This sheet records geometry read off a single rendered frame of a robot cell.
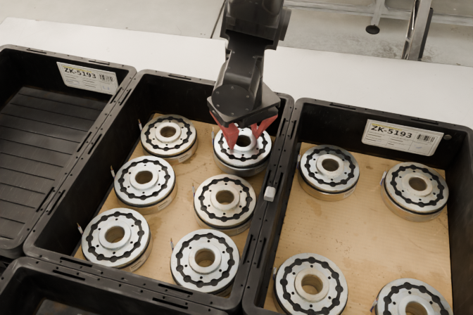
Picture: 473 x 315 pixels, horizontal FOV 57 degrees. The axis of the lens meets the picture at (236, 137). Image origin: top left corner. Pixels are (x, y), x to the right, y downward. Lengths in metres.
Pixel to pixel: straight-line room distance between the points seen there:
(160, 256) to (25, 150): 0.35
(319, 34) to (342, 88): 1.46
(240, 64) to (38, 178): 0.45
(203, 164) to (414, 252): 0.38
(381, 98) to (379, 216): 0.47
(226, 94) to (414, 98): 0.72
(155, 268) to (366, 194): 0.37
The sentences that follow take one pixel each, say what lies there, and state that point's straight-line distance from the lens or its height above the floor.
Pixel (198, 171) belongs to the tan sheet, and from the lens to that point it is 0.80.
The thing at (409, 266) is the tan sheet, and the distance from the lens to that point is 0.74.
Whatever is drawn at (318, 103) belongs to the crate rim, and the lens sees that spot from 0.78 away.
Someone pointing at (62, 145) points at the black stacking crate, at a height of 0.83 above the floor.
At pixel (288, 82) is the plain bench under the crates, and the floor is 0.70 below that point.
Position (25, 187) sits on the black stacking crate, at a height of 0.83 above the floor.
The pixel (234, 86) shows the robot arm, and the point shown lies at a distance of 0.56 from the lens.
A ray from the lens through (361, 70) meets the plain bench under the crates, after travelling 1.25.
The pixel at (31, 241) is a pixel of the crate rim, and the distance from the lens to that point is 0.66.
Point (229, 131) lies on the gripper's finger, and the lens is 0.69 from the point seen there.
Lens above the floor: 1.46
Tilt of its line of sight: 48 degrees down
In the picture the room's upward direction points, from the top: straight up
